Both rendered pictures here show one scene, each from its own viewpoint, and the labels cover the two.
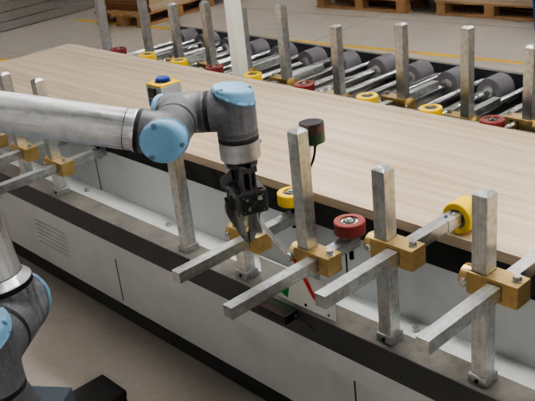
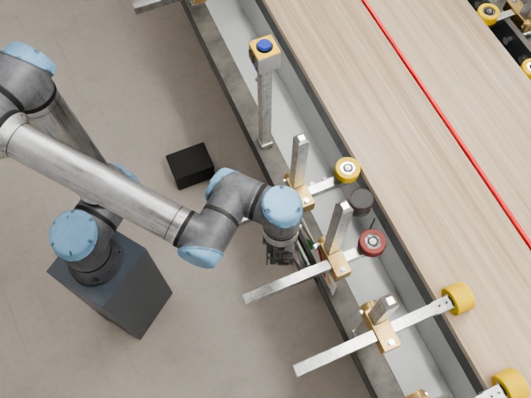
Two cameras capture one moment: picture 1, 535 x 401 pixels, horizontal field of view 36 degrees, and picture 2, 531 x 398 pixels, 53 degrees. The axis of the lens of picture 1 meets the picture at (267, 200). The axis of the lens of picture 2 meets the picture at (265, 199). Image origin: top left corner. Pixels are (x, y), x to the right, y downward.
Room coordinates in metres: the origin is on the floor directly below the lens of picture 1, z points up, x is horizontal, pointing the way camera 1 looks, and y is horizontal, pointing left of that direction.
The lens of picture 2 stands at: (1.21, -0.07, 2.38)
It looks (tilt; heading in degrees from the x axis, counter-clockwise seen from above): 65 degrees down; 18
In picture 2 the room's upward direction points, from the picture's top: straight up
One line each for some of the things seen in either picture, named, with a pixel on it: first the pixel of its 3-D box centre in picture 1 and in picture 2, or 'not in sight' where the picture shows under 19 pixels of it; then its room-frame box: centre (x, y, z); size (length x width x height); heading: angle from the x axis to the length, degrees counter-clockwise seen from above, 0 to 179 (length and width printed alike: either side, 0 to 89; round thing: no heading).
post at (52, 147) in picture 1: (51, 144); not in sight; (2.73, 0.73, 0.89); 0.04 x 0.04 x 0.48; 41
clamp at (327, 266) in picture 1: (315, 256); (334, 256); (1.77, -0.10, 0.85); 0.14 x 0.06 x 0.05; 41
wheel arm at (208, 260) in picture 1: (240, 244); (289, 200); (1.92, 0.08, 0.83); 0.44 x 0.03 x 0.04; 131
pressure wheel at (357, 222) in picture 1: (350, 239); (370, 247); (1.83, -0.20, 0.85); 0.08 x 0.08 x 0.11
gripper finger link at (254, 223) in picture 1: (255, 225); not in sight; (1.68, 0.03, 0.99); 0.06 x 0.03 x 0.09; 18
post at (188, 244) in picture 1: (177, 180); (264, 107); (2.17, 0.25, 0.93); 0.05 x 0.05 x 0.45; 41
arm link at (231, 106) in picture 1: (233, 112); (280, 212); (1.68, 0.05, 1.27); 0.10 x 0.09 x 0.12; 82
